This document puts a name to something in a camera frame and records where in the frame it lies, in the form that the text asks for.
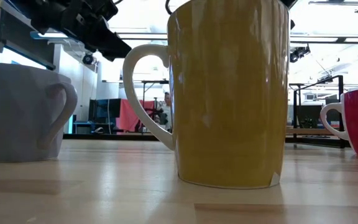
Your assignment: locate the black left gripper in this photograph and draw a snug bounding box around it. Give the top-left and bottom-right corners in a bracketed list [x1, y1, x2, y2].
[9, 0, 132, 62]

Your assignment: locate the lavender grey mug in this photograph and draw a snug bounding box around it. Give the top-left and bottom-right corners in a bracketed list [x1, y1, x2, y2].
[0, 63, 78, 163]

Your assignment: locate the yellow mug white handle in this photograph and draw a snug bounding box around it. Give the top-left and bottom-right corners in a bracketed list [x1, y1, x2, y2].
[122, 0, 291, 190]

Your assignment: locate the ceiling light strip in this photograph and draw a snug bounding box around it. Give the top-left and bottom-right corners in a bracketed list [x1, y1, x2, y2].
[29, 30, 169, 40]
[290, 36, 358, 44]

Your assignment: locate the dark blue cabinet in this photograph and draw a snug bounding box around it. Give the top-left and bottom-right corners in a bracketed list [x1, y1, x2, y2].
[88, 98, 122, 124]

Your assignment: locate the orange-red cloth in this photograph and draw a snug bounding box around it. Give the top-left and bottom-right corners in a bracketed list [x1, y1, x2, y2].
[116, 98, 155, 133]

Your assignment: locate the dark framed window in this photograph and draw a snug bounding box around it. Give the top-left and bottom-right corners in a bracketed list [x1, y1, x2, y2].
[0, 37, 57, 71]

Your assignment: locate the blue low table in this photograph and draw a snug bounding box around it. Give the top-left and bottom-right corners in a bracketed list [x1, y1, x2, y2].
[71, 121, 117, 134]

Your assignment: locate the person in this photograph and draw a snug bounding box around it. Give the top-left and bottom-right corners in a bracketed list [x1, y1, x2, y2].
[160, 91, 173, 131]

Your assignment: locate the black overhead fixture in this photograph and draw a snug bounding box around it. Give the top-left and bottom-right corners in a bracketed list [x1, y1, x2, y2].
[280, 0, 303, 9]

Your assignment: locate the ceiling lamp fixture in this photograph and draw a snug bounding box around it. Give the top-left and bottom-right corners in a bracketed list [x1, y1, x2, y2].
[308, 0, 358, 14]

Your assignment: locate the black metal wooden shelf rack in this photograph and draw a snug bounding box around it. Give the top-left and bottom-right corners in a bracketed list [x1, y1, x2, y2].
[286, 74, 345, 139]

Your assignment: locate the black mounted camera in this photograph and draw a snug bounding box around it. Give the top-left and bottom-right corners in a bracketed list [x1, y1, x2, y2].
[81, 52, 95, 66]
[290, 45, 311, 64]

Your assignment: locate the black background table frame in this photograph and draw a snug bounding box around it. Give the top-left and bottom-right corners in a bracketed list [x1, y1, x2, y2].
[101, 79, 170, 103]

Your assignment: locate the black aluminium table frame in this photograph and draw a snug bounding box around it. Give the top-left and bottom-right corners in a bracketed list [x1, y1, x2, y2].
[62, 133, 352, 149]

